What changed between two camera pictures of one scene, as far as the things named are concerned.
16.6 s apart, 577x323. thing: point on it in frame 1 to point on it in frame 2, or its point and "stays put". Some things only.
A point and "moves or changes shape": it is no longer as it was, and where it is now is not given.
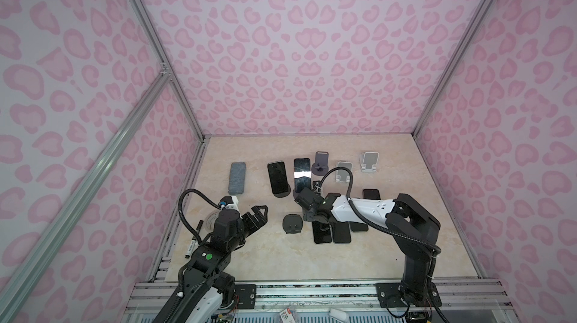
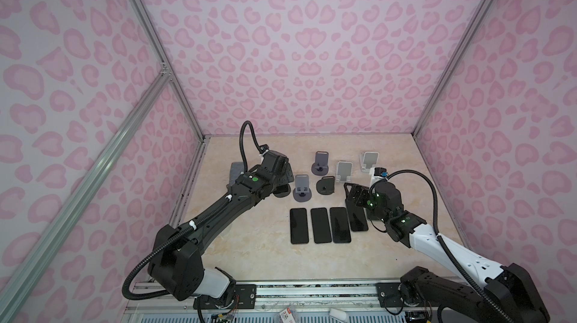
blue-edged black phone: [341, 233] stays put
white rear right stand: [370, 161] stays put
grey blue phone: [237, 177] stays put
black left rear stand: [281, 190] stays put
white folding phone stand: [342, 176] stays put
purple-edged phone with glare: [302, 173] to [298, 226]
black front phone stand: [292, 223] moves or changes shape
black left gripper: [261, 218] to [286, 175]
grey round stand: [321, 165] stays put
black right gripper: [306, 215] to [363, 193]
